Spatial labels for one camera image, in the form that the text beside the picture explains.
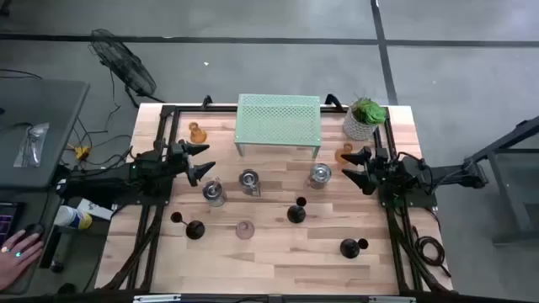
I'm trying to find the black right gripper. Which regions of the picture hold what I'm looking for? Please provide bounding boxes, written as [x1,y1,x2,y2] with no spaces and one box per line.
[340,146,403,196]

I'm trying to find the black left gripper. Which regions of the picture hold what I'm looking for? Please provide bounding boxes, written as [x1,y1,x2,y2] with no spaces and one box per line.
[163,141,216,188]

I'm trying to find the amber glass candle holder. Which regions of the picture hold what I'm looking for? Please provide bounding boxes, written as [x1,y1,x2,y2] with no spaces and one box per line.
[188,121,208,145]
[334,141,355,165]

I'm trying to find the tin candle with green label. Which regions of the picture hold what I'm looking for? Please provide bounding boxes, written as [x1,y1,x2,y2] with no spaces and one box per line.
[201,176,228,208]

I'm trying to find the silver tin candle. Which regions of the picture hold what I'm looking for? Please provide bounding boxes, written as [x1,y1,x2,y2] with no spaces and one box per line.
[306,162,333,190]

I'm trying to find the tin candle with brown label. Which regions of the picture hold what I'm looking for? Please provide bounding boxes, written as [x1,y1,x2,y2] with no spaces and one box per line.
[237,168,262,198]

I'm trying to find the pink glass candle holder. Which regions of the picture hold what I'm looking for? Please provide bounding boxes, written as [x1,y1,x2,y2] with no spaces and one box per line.
[234,220,256,242]

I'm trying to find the potted succulent in patterned pot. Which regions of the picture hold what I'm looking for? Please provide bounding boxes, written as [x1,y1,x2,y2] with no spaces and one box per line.
[342,95,388,142]

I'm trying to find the black metal candlestick holder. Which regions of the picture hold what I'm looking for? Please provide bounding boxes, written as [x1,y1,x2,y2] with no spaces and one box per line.
[286,195,308,225]
[339,237,370,260]
[170,211,206,241]

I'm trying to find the green metal mesh shelf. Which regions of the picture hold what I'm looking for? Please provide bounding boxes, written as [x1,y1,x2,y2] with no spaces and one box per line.
[233,93,323,159]

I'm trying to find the white paper sheet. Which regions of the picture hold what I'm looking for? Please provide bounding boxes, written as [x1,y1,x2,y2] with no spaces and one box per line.
[77,197,115,222]

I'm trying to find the black floor fan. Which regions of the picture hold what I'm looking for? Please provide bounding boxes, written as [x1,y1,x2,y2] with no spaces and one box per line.
[87,28,166,109]

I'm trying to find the silver metal bar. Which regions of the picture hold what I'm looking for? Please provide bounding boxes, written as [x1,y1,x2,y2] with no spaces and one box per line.
[132,294,182,303]
[368,295,418,303]

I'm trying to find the white wipes canister yellow lid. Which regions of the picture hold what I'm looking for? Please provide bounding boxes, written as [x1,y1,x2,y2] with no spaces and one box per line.
[53,205,93,231]

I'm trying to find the black metal stand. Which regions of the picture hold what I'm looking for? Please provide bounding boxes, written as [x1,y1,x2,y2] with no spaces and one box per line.
[462,115,539,245]

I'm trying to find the gray side desk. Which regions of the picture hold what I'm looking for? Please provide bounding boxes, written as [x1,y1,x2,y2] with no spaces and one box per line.
[0,77,91,295]

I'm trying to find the clear plastic bag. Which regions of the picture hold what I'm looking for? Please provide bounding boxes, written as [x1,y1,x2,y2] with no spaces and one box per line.
[13,121,51,168]

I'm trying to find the black computer mouse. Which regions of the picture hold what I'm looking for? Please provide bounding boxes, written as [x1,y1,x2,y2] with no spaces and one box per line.
[23,222,45,242]

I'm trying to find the person's hand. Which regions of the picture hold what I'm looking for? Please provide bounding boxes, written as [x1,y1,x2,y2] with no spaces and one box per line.
[0,229,45,291]

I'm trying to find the black aluminium table frame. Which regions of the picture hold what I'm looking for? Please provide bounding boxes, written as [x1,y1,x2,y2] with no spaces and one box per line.
[99,104,454,294]

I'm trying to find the black floor cable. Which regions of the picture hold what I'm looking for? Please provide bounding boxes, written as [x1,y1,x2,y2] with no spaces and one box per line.
[67,69,140,169]
[0,67,43,81]

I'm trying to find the coiled black cable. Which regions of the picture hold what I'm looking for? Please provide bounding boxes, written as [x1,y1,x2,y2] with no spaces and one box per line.
[412,226,452,279]

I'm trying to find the black table edge rail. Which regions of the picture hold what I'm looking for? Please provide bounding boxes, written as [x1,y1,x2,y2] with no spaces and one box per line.
[94,288,458,303]

